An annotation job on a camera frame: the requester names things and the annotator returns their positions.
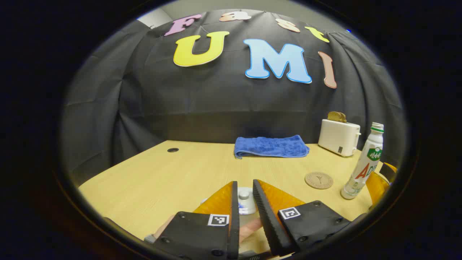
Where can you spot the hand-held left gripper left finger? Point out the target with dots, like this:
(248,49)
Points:
(234,224)

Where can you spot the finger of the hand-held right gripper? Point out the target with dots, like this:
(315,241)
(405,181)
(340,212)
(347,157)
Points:
(390,168)
(377,187)

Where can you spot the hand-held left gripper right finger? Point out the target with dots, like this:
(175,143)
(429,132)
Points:
(263,209)

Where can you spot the white green-label water bottle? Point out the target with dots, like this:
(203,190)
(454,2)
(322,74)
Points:
(366,162)

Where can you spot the round cork coaster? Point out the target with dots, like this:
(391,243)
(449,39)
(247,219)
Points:
(318,180)

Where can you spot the white toaster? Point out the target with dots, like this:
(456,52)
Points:
(337,137)

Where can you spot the blue folded towel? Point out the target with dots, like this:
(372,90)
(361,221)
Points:
(270,146)

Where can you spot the brown bread slice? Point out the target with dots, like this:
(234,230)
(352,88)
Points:
(336,117)

